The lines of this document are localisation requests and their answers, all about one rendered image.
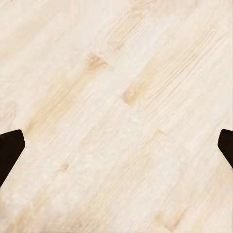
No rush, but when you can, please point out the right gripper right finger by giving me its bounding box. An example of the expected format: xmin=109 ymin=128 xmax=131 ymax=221
xmin=217 ymin=129 xmax=233 ymax=168

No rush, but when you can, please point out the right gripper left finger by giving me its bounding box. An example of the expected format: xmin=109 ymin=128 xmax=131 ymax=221
xmin=0 ymin=129 xmax=25 ymax=188

